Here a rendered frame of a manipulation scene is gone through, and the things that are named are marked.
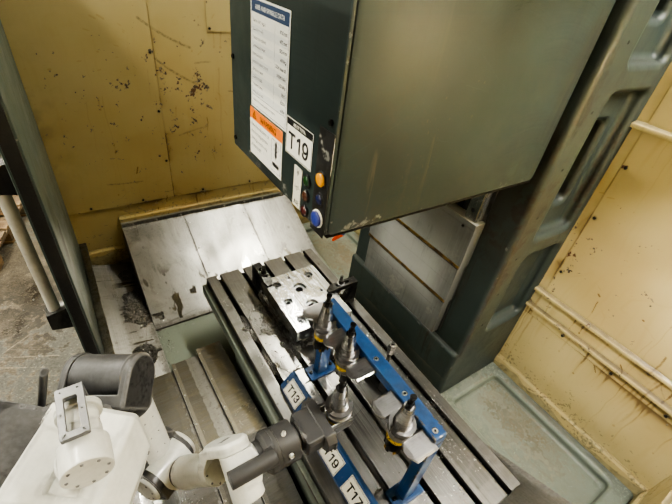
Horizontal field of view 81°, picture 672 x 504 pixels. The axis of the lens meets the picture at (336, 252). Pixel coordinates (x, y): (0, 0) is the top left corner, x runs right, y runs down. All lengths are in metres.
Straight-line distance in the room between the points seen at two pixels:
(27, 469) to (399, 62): 0.82
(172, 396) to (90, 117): 1.13
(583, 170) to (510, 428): 1.05
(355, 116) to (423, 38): 0.15
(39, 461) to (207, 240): 1.47
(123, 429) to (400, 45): 0.78
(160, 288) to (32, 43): 1.02
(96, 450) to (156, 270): 1.42
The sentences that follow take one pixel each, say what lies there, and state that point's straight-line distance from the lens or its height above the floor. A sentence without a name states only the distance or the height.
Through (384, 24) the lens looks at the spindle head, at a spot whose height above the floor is 1.96.
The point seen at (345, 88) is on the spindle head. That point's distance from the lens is 0.62.
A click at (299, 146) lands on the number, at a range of 0.74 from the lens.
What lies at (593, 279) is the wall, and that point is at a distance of 1.61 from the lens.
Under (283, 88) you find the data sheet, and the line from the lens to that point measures 0.78.
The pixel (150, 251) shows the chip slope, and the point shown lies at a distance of 2.08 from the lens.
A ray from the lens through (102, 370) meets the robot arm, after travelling 0.93.
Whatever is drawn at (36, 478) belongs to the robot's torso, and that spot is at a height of 1.37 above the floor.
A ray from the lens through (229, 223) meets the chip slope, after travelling 2.18.
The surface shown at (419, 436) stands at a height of 1.22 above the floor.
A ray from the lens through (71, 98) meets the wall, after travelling 1.90.
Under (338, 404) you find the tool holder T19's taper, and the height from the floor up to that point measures 1.26.
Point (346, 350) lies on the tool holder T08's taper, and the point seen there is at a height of 1.25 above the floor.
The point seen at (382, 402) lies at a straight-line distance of 0.99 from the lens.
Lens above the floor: 2.04
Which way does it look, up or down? 37 degrees down
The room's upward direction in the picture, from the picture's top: 9 degrees clockwise
